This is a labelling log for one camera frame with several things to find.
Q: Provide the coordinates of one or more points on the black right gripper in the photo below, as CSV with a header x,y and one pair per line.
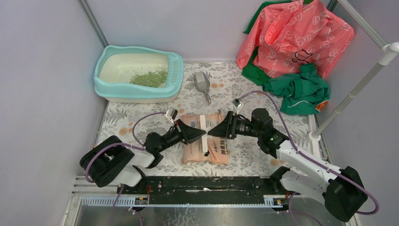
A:
x,y
227,127

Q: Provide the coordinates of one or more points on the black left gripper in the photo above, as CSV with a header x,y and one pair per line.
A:
x,y
191,133

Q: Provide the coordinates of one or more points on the pink cat litter bag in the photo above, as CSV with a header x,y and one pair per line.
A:
x,y
207,148

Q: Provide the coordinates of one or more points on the silver metal scoop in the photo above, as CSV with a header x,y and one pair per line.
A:
x,y
202,84

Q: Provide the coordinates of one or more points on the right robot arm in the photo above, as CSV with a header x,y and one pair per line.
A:
x,y
339,190

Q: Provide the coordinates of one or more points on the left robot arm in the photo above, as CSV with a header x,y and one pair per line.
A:
x,y
115,161

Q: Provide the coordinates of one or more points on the green cat litter pile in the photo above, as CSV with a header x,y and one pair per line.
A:
x,y
152,79

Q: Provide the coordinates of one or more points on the teal litter box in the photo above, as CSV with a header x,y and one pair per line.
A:
x,y
117,65

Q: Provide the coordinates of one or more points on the floral patterned table mat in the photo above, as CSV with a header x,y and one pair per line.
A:
x,y
132,122

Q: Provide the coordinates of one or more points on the green cloth garment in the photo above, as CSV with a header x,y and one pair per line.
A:
x,y
303,93

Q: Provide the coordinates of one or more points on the pink printed garment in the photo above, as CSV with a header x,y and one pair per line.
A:
x,y
286,36

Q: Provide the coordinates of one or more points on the white pipe rack stand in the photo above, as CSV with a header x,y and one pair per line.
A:
x,y
390,51

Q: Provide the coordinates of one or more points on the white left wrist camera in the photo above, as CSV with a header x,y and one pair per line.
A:
x,y
171,114

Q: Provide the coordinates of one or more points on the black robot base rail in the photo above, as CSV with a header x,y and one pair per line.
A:
x,y
207,190

